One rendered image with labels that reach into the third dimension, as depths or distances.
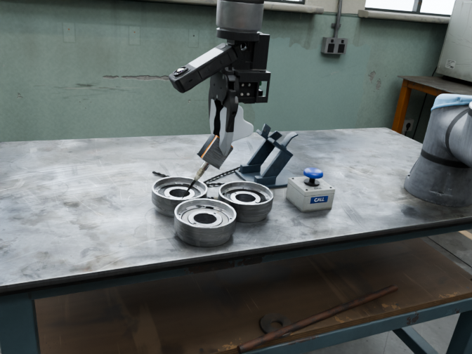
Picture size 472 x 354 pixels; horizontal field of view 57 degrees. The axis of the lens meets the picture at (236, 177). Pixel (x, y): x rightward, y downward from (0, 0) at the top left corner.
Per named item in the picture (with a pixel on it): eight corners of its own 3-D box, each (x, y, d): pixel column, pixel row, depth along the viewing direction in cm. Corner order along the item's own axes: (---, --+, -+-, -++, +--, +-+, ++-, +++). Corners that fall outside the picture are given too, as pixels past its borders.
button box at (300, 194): (302, 212, 87) (305, 189, 85) (285, 197, 93) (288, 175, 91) (336, 208, 90) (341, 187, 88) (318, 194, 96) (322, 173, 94)
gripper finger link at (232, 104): (237, 133, 74) (239, 80, 71) (229, 134, 73) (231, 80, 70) (226, 128, 78) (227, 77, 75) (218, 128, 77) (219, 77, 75)
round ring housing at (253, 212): (273, 204, 89) (275, 185, 88) (267, 228, 80) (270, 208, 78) (223, 196, 91) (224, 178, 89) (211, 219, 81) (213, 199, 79)
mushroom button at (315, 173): (306, 197, 88) (310, 173, 86) (296, 188, 91) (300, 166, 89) (323, 195, 89) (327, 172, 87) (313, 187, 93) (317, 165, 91)
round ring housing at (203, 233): (229, 253, 71) (231, 231, 69) (166, 244, 72) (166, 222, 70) (237, 223, 81) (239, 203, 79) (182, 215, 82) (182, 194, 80)
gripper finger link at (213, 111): (241, 148, 83) (248, 102, 79) (212, 150, 81) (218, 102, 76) (234, 141, 85) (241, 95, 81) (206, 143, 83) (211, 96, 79)
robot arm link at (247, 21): (228, 1, 66) (208, -2, 73) (226, 34, 68) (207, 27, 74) (272, 5, 69) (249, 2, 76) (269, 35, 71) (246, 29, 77)
